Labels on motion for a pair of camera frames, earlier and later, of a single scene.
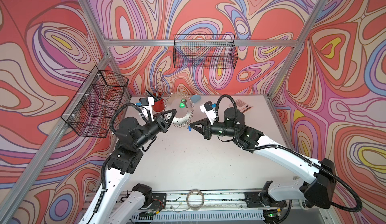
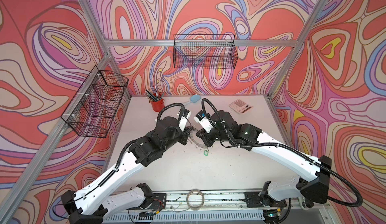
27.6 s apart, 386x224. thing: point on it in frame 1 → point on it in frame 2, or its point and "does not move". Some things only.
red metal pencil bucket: x=159 y=105 does not move
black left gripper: x=164 y=126 → x=186 y=135
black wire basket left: x=91 y=111 does not move
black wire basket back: x=206 y=51 does not move
